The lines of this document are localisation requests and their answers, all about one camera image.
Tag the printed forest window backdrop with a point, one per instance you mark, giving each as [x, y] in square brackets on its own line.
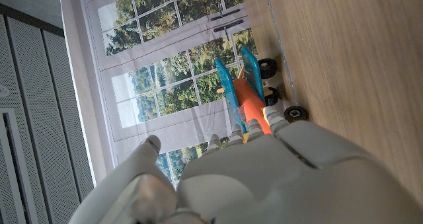
[165, 85]

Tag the teal orange toy plane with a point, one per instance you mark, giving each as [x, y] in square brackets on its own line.
[251, 101]

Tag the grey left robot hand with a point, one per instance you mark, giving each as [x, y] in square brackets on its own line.
[264, 177]

